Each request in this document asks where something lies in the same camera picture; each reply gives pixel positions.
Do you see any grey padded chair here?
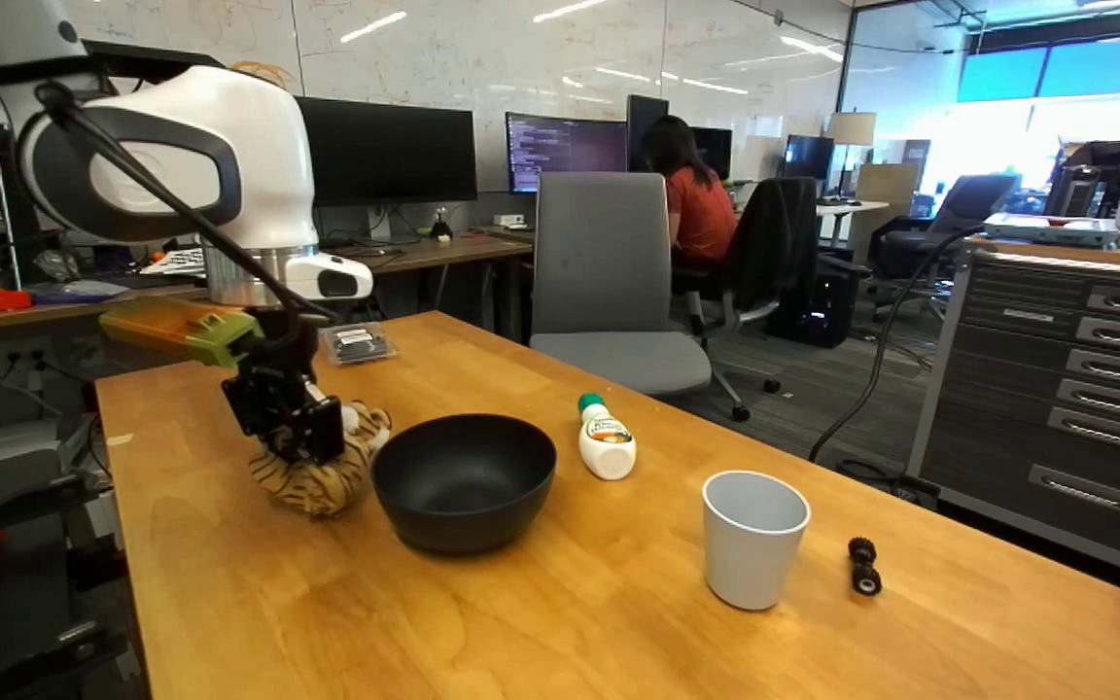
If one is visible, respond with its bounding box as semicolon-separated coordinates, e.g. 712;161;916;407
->
523;169;754;427

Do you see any seated person red shirt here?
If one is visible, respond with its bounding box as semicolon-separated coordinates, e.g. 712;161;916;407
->
640;112;742;282

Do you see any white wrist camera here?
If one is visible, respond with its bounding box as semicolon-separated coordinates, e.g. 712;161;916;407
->
278;252;375;306

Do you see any black computer tower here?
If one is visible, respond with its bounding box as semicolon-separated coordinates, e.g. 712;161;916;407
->
766;248;868;350

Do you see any dark monitor behind person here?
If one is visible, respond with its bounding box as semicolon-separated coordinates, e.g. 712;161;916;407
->
622;88;736;188

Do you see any white bottle green cap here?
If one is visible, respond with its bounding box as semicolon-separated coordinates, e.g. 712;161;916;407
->
576;390;640;488

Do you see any black office chair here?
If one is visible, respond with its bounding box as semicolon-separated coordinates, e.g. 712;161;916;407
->
675;173;824;402

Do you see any large black monitor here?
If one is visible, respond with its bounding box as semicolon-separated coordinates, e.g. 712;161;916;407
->
296;95;480;210

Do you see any dark drawer tool cabinet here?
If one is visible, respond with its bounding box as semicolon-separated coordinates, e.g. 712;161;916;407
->
904;237;1120;594

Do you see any white plastic cup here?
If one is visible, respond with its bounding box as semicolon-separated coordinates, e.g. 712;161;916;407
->
697;467;817;615

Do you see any long wooden back desk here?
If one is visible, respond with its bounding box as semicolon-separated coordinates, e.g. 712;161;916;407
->
0;230;541;344

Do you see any black bowl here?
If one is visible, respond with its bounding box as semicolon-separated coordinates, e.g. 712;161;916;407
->
370;411;561;559

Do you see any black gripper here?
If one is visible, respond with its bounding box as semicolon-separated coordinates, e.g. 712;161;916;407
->
220;306;348;471

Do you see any lit computer monitor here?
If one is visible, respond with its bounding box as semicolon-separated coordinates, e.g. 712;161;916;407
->
502;110;635;200

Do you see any yellow-green box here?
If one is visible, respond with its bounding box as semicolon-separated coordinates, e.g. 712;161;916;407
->
187;306;268;370

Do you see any small black double wheel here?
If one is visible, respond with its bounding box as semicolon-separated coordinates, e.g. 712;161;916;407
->
845;534;885;598

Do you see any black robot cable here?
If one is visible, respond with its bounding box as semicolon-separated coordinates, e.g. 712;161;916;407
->
31;77;343;327

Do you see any tiger plush toy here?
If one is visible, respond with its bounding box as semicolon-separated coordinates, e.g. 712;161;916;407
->
246;396;395;527

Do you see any dark mesh office chair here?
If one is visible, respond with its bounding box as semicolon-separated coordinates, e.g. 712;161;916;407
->
868;173;1026;324

